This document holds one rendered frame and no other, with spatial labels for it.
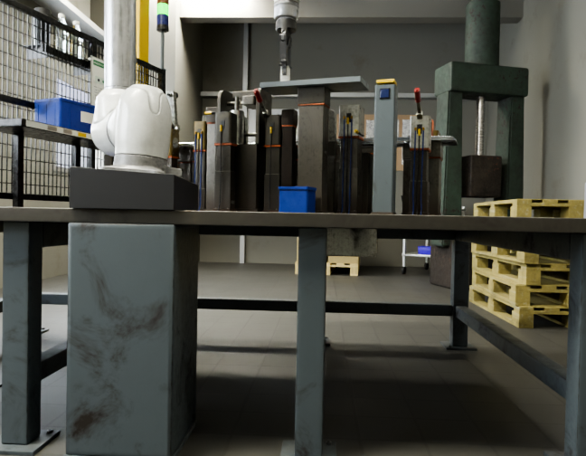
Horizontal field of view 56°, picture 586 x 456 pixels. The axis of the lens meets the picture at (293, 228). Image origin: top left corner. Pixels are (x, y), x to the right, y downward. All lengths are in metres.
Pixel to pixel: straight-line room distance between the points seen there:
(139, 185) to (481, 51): 4.89
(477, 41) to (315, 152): 4.30
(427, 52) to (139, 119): 7.07
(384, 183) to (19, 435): 1.36
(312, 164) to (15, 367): 1.13
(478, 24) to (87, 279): 5.14
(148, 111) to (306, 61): 6.74
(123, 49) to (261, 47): 6.57
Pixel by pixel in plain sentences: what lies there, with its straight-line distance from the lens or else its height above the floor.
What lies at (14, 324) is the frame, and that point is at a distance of 1.81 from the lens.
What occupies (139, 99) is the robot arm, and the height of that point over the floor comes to 1.02.
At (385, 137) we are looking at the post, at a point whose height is 0.96.
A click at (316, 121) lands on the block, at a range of 1.98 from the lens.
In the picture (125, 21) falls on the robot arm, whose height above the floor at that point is 1.30.
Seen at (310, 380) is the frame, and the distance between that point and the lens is 1.61.
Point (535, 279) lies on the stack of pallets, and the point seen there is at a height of 0.32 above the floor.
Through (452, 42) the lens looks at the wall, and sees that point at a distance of 8.59.
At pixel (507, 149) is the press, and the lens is 6.11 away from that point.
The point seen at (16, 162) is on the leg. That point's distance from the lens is 2.52.
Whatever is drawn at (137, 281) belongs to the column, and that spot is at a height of 0.50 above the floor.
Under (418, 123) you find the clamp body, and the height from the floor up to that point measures 1.03.
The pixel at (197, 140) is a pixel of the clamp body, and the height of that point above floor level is 0.99.
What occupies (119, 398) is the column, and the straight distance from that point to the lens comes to 1.67.
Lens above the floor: 0.69
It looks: 1 degrees down
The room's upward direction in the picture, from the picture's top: 1 degrees clockwise
